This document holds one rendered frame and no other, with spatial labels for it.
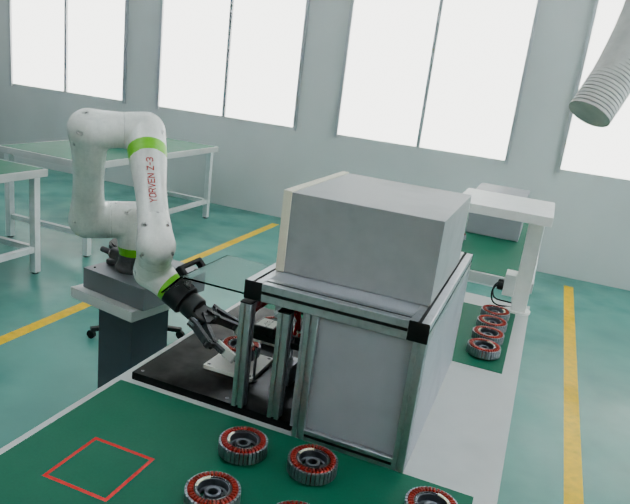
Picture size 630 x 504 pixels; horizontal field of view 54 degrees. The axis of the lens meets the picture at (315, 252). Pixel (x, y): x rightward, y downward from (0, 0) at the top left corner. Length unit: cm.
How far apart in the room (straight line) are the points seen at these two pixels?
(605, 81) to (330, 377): 156
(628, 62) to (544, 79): 364
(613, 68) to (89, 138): 181
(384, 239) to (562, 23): 493
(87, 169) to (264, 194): 498
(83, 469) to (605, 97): 204
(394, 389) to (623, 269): 509
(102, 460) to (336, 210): 75
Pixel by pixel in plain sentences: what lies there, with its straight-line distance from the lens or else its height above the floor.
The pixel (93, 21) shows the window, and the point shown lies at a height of 185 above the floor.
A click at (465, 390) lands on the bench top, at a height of 75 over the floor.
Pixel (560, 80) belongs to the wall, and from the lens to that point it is 618.
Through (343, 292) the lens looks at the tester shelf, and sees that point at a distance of 145.
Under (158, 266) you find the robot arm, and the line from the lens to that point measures 176.
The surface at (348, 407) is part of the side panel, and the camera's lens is 148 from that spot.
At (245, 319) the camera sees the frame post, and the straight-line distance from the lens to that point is 152.
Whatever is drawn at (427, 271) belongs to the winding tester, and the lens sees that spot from 142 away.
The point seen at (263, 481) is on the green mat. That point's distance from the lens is 141.
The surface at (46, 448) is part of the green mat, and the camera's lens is 152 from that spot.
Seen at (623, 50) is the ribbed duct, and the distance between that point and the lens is 259.
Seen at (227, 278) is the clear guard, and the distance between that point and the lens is 160.
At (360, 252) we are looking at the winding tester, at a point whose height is 121.
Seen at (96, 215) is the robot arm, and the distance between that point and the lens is 222.
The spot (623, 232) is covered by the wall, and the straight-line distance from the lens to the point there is 631.
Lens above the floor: 160
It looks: 16 degrees down
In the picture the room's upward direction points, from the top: 7 degrees clockwise
